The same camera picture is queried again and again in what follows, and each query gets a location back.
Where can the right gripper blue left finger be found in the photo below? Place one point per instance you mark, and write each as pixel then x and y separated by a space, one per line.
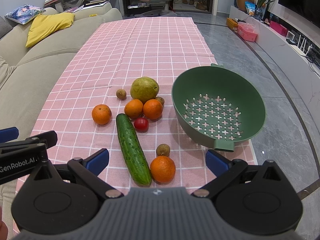
pixel 87 170

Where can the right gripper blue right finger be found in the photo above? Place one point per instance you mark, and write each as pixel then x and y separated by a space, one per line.
pixel 226 171

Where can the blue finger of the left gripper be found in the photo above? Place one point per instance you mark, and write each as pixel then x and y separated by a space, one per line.
pixel 8 134

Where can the green cucumber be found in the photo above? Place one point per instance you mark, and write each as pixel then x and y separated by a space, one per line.
pixel 131 149

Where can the orange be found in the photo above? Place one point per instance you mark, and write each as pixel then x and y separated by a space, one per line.
pixel 101 114
pixel 163 169
pixel 152 109
pixel 134 109

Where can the red cherry tomato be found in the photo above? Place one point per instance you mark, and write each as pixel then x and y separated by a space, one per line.
pixel 141 124

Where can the green colander bowl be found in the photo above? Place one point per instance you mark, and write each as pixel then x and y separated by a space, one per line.
pixel 216 107

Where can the large green pear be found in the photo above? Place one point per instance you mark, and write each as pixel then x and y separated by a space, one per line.
pixel 144 89

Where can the beige sofa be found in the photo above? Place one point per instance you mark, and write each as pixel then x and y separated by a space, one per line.
pixel 29 74

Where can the pink checkered tablecloth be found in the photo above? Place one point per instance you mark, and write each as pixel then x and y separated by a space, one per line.
pixel 112 58

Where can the yellow cushion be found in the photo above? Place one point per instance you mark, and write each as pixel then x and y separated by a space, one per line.
pixel 44 25

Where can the blue patterned cushion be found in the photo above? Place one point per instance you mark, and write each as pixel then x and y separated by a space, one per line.
pixel 24 14

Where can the white tv console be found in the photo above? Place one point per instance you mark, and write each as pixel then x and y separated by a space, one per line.
pixel 297 68

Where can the pink storage box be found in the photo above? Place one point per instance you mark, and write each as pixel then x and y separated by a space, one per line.
pixel 247 31

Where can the white wifi router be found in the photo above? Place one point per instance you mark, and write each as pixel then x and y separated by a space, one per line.
pixel 299 43

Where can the yellow box on floor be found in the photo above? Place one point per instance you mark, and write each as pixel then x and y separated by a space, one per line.
pixel 232 24

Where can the magenta box on console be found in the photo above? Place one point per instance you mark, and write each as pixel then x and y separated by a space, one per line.
pixel 280 29

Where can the blue snack bag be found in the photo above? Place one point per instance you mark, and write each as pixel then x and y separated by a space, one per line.
pixel 250 8

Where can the green potted plant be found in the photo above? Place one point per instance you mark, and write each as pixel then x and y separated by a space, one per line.
pixel 259 4

